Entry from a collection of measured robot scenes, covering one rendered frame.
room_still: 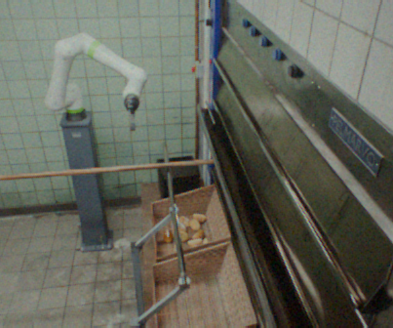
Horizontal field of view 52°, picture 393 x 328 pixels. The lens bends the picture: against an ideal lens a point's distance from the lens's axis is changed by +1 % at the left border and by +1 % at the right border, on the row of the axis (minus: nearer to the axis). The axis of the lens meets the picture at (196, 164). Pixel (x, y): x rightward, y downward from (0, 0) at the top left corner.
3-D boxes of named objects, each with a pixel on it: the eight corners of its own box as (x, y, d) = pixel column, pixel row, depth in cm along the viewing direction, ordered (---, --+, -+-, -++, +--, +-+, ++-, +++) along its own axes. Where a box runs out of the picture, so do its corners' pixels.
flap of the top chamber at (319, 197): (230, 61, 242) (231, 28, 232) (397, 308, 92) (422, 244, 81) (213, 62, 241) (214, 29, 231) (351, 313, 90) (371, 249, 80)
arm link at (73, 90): (58, 112, 285) (53, 87, 275) (73, 104, 297) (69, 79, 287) (73, 116, 281) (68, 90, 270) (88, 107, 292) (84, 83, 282)
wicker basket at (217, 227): (216, 213, 298) (217, 182, 283) (233, 269, 251) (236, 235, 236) (150, 219, 292) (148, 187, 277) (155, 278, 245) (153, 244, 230)
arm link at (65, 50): (38, 106, 271) (51, 37, 236) (56, 99, 283) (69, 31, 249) (54, 118, 269) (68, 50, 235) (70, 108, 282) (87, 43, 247)
